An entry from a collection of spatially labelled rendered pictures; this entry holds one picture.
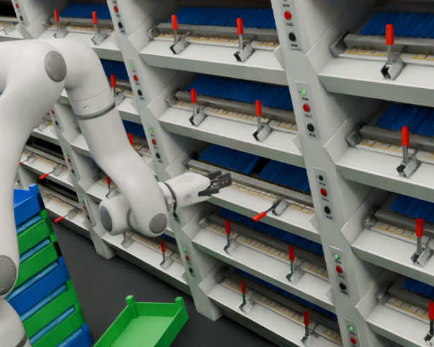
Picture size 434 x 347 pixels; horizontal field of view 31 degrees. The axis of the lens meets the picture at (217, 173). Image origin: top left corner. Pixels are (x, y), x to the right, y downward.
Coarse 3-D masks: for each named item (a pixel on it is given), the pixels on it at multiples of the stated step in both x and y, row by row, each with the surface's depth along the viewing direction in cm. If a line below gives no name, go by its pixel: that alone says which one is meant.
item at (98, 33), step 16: (64, 0) 266; (80, 0) 258; (96, 0) 249; (48, 16) 264; (64, 16) 257; (80, 16) 248; (96, 16) 240; (32, 32) 261; (48, 32) 260; (64, 32) 248; (80, 32) 242; (96, 32) 226; (112, 32) 228; (96, 48) 227; (112, 48) 219
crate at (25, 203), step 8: (32, 184) 224; (16, 192) 232; (24, 192) 229; (32, 192) 223; (16, 200) 234; (24, 200) 220; (32, 200) 222; (40, 200) 225; (16, 208) 218; (24, 208) 220; (32, 208) 223; (40, 208) 225; (16, 216) 218; (24, 216) 221; (32, 216) 223; (16, 224) 219
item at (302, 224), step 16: (192, 144) 222; (208, 144) 225; (176, 160) 220; (256, 176) 202; (224, 192) 204; (240, 192) 200; (240, 208) 198; (256, 208) 192; (288, 208) 186; (272, 224) 191; (288, 224) 183; (304, 224) 178; (320, 240) 176
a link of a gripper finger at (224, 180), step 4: (216, 176) 188; (220, 176) 188; (224, 176) 189; (228, 176) 190; (220, 180) 188; (224, 180) 188; (228, 180) 189; (216, 184) 185; (220, 184) 188; (224, 184) 189; (228, 184) 190; (220, 188) 189
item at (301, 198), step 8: (192, 160) 219; (192, 168) 220; (200, 168) 215; (208, 168) 212; (216, 168) 210; (232, 176) 203; (240, 176) 201; (240, 184) 202; (248, 184) 198; (256, 184) 195; (264, 184) 193; (248, 192) 197; (272, 192) 191; (280, 192) 187; (288, 192) 186; (296, 192) 184; (272, 200) 189; (296, 200) 184; (304, 200) 180; (312, 200) 179; (296, 208) 182
